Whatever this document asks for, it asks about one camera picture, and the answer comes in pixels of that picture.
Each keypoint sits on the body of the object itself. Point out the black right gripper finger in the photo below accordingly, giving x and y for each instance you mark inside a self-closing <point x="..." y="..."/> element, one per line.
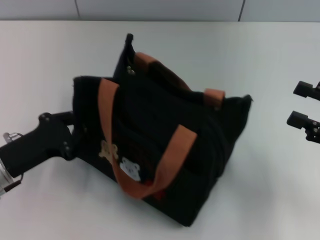
<point x="306" y="90"/>
<point x="298" y="120"/>

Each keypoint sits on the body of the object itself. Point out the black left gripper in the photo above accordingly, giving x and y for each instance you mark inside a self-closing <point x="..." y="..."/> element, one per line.
<point x="45" y="142"/>

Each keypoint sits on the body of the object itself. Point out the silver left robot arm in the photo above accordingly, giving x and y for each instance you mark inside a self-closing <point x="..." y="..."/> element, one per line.
<point x="3" y="180"/>

